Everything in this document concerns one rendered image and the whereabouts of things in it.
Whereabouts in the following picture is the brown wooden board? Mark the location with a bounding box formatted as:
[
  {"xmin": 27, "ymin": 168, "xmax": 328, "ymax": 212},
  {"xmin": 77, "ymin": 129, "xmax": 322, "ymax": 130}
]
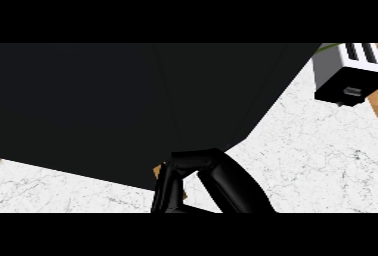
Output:
[{"xmin": 366, "ymin": 89, "xmax": 378, "ymax": 118}]

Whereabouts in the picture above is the large dark grey door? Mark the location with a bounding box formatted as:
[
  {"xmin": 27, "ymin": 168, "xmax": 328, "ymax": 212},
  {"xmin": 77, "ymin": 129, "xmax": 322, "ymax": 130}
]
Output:
[{"xmin": 0, "ymin": 42, "xmax": 323, "ymax": 192}]

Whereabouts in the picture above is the green object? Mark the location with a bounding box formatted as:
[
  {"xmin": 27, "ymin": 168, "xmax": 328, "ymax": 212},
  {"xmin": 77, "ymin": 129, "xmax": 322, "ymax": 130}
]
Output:
[{"xmin": 316, "ymin": 42, "xmax": 344, "ymax": 54}]

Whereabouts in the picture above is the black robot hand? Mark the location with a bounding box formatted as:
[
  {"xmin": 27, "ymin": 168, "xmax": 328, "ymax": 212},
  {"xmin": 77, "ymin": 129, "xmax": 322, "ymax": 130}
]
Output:
[{"xmin": 149, "ymin": 148, "xmax": 278, "ymax": 214}]

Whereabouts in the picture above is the brown wooden object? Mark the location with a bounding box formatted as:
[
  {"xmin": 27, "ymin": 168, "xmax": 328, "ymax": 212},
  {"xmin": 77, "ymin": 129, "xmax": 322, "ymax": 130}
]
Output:
[{"xmin": 151, "ymin": 162, "xmax": 189, "ymax": 201}]

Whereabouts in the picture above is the grey and black toaster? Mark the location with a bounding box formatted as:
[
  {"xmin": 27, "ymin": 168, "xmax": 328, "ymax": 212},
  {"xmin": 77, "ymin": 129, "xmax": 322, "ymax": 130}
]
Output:
[{"xmin": 312, "ymin": 42, "xmax": 378, "ymax": 108}]

